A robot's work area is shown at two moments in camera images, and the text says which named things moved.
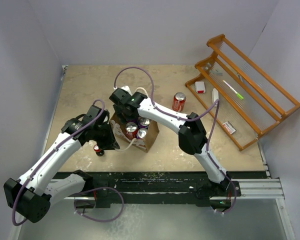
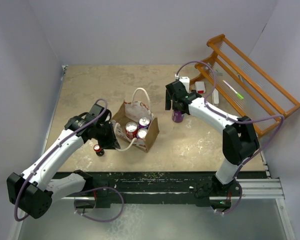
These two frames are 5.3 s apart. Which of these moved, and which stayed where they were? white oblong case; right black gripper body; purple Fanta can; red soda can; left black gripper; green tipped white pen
Moved: purple Fanta can; right black gripper body
Stayed: green tipped white pen; white oblong case; left black gripper; red soda can
